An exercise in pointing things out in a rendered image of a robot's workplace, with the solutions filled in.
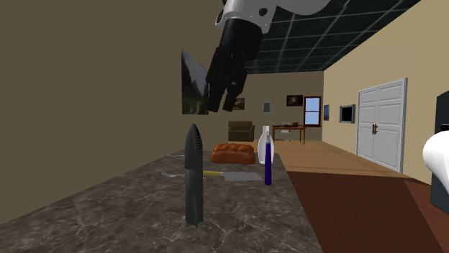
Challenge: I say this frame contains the brown bread loaf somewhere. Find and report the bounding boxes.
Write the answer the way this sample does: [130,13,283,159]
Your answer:
[210,142,257,165]

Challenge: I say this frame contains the brown wooden desk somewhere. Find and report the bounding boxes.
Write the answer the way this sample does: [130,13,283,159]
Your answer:
[272,121,307,145]

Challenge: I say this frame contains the brown-framed window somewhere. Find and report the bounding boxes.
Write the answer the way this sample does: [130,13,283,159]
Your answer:
[303,96,323,128]

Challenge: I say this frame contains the white vase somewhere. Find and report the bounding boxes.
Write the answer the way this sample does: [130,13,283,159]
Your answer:
[258,125,275,165]

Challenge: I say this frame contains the large landscape wall picture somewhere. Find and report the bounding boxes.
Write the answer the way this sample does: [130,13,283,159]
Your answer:
[181,49,210,116]

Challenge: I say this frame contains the grey-framed black wall screen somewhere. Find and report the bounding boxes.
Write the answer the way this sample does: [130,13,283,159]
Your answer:
[339,104,357,124]

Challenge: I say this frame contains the yellow-handled cleaver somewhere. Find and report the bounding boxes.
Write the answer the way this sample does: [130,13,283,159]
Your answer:
[202,170,264,183]

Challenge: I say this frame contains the white double door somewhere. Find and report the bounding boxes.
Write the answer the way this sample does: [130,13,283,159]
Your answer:
[356,78,409,174]

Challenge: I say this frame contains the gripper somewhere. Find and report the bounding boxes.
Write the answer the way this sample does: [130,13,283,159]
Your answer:
[204,18,265,114]

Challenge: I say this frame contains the brown armchair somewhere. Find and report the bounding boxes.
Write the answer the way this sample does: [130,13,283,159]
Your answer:
[227,120,256,143]

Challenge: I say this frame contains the black bullet-shaped grinder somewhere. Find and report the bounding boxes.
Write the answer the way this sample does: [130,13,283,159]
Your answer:
[184,123,204,229]

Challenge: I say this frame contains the purple bottle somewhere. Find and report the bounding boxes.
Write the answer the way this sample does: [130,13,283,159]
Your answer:
[263,132,274,186]

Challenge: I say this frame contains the dark wall picture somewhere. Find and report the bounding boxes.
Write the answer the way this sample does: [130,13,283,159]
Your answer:
[286,94,304,107]

